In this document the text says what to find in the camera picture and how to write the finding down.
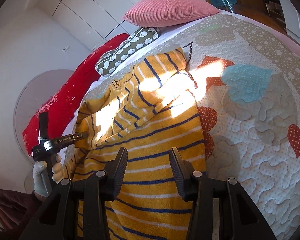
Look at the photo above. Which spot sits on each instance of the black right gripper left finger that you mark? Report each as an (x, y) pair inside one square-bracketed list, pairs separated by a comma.
[(76, 210)]

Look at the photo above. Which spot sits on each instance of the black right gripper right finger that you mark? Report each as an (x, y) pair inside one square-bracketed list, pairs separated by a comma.
[(220, 209)]

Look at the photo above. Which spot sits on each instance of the yellow striped knit sweater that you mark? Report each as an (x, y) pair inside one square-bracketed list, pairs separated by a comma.
[(149, 111)]

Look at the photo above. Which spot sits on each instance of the left hand in white glove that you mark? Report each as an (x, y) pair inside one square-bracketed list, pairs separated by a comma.
[(39, 172)]

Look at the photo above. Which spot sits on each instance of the long red pillow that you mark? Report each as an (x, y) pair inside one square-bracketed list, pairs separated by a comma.
[(62, 106)]

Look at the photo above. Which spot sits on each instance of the dark maroon sleeve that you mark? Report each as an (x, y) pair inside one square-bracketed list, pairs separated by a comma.
[(16, 211)]

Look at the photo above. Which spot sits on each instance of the green patterned small pillow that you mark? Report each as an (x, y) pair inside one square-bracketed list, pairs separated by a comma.
[(139, 39)]

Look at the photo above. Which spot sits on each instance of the beige patchwork quilt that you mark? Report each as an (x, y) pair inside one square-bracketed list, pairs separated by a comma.
[(247, 91)]

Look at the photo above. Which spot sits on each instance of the pink checked pillow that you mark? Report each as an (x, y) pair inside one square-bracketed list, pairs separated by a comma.
[(164, 13)]

